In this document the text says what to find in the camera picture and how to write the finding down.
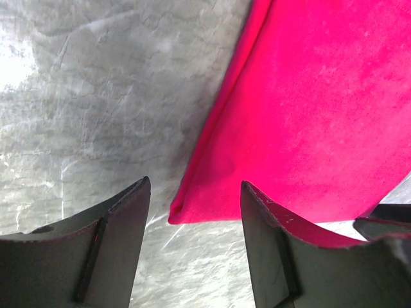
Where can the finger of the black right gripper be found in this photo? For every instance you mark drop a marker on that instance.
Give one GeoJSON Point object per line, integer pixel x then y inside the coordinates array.
{"type": "Point", "coordinates": [385, 219]}

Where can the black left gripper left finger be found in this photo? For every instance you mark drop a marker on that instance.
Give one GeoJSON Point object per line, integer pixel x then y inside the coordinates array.
{"type": "Point", "coordinates": [86, 260]}

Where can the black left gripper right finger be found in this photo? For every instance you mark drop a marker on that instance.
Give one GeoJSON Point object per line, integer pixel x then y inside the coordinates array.
{"type": "Point", "coordinates": [296, 263]}

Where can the magenta red t shirt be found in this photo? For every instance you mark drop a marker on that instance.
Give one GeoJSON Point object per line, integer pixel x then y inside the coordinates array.
{"type": "Point", "coordinates": [314, 110]}

